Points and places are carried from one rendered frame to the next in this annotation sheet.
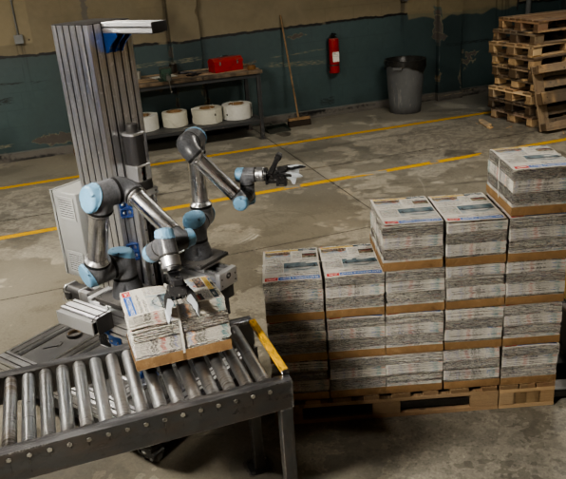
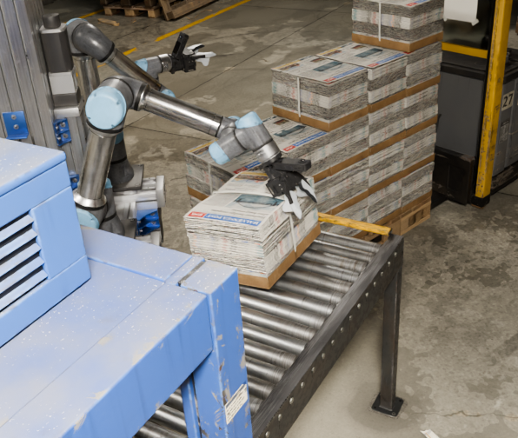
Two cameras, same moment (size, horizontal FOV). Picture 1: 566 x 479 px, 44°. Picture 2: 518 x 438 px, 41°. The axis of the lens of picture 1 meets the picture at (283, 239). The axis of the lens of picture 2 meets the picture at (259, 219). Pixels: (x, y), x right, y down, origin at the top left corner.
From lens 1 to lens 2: 1.97 m
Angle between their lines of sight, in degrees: 37
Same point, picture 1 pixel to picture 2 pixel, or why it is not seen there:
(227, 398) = (378, 274)
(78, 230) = not seen: outside the picture
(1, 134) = not seen: outside the picture
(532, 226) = (421, 59)
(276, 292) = not seen: hidden behind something
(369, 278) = (319, 142)
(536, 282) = (422, 110)
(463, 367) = (380, 207)
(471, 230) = (386, 72)
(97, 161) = (14, 75)
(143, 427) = (340, 334)
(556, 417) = (441, 225)
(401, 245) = (340, 101)
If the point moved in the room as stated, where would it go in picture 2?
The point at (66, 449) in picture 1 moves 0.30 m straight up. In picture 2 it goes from (300, 391) to (296, 302)
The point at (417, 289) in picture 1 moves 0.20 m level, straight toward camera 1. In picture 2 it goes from (350, 142) to (376, 155)
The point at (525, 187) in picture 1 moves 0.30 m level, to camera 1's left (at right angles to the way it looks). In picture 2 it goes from (416, 23) to (377, 36)
